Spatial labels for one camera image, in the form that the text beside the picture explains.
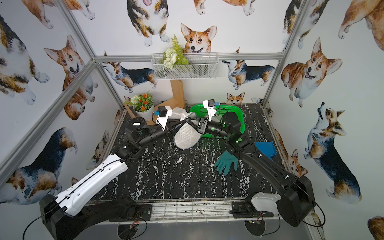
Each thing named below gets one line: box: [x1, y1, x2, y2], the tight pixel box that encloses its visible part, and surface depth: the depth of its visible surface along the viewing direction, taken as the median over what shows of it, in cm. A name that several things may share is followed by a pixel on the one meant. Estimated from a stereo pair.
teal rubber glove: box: [214, 150, 238, 176], surface depth 91 cm
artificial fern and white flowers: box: [159, 34, 189, 69], surface depth 82 cm
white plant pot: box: [133, 101, 154, 122], surface depth 97 cm
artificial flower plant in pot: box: [124, 90, 153, 113], surface depth 95 cm
